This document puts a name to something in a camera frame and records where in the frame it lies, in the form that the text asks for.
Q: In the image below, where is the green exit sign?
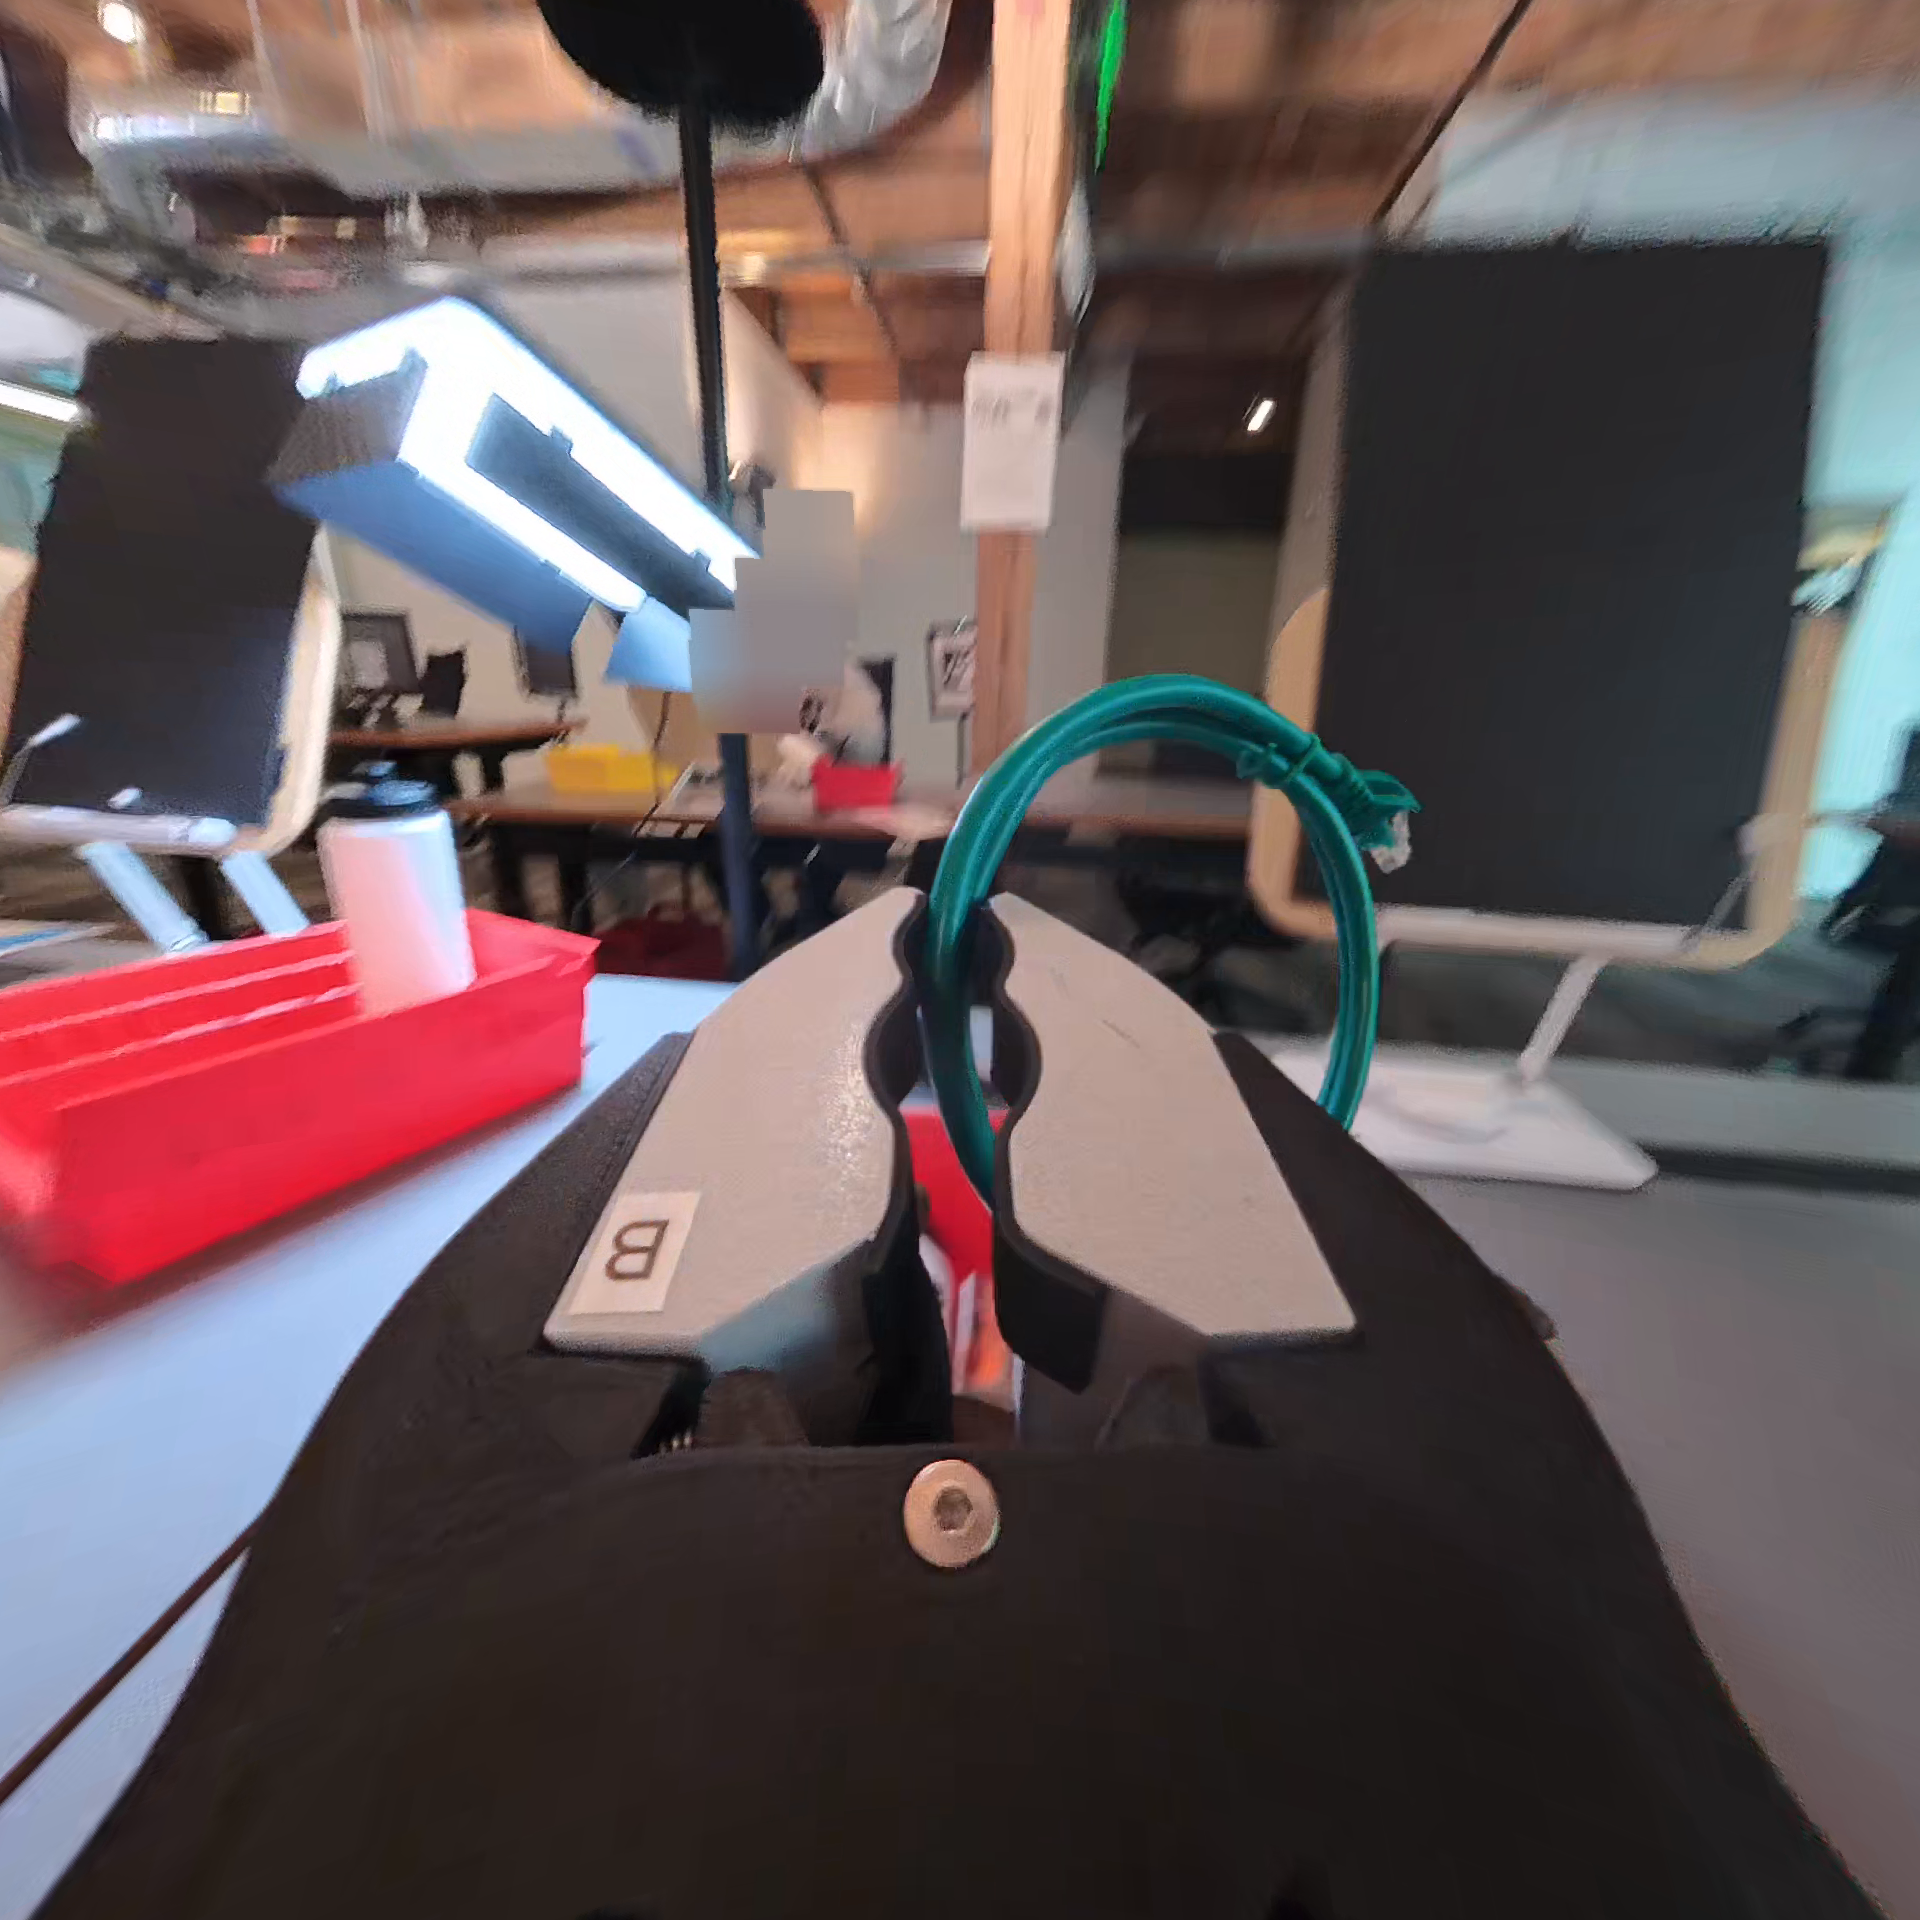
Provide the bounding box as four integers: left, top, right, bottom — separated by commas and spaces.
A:
1049, 0, 1134, 318

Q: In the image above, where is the black board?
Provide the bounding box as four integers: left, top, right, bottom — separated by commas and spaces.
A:
1300, 240, 1829, 937
0, 330, 318, 830

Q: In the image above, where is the silver ventilation duct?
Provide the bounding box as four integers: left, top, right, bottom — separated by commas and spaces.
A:
791, 0, 961, 166

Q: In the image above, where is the stack of red bins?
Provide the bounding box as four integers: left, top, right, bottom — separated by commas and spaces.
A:
0, 902, 605, 1286

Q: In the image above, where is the white paper notice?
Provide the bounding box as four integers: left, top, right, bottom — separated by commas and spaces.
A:
960, 343, 1072, 535

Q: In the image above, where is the black light stand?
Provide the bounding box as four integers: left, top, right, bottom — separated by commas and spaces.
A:
696, 719, 770, 974

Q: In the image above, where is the thin black wire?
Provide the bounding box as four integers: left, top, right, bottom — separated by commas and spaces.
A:
0, 1541, 254, 1807

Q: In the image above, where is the wooden office desk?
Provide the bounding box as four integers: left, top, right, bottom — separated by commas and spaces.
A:
446, 789, 961, 964

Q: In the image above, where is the yellow plastic bin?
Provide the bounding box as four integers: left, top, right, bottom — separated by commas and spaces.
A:
545, 741, 681, 803

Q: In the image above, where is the green network cable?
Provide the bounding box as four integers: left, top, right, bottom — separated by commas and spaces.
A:
918, 668, 1427, 1219

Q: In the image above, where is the wooden book stand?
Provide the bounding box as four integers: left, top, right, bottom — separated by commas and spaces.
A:
1242, 580, 1865, 1196

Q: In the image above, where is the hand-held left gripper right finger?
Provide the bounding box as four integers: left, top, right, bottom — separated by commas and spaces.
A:
986, 898, 1362, 1410

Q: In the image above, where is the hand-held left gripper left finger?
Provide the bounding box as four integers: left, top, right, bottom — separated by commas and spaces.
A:
545, 889, 929, 1417

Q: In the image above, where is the white bottle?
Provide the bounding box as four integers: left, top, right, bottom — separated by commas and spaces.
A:
315, 760, 479, 1026

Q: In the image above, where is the wooden pillar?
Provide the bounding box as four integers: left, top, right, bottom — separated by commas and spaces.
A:
961, 0, 1087, 789

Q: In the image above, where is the black pole with round disc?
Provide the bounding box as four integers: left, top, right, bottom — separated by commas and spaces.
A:
538, 0, 827, 512

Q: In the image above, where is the LED light panel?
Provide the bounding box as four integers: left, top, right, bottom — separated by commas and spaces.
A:
265, 293, 762, 692

